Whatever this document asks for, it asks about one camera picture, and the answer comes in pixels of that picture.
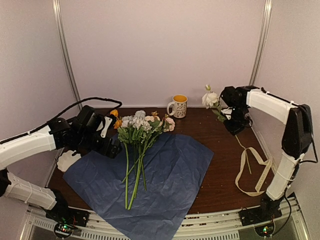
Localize orange fake flower stem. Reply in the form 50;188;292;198
111;109;130;210

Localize white scalloped dish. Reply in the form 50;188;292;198
57;150;81;173

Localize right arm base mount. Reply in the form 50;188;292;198
238;205;282;226

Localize aluminium corner post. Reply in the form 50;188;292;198
249;0;273;86
52;0;81;101

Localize floral ceramic mug yellow inside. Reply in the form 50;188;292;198
166;94;188;119

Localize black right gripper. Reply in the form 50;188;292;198
224;103;251;135

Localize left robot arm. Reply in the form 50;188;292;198
0;105;122;222

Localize lilac hydrangea fake flower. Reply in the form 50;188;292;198
117;111;164;150

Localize pink fake flower stem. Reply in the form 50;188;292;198
117;110;175;181

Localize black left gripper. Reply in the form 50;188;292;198
76;130;122;159

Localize blue wrapping paper sheet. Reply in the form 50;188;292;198
63;133;214;228

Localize left aluminium corner post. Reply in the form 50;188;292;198
52;0;81;101

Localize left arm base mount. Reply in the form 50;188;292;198
43;205;90;227

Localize white rose fake flower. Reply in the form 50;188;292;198
201;84;252;174

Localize cream ribbon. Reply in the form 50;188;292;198
234;146;277;197

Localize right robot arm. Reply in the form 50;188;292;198
220;85;315;221

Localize front aluminium rail base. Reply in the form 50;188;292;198
18;194;311;240

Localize blue fake flower stems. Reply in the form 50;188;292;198
127;110;146;210

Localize right aluminium corner post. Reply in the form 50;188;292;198
249;0;273;86

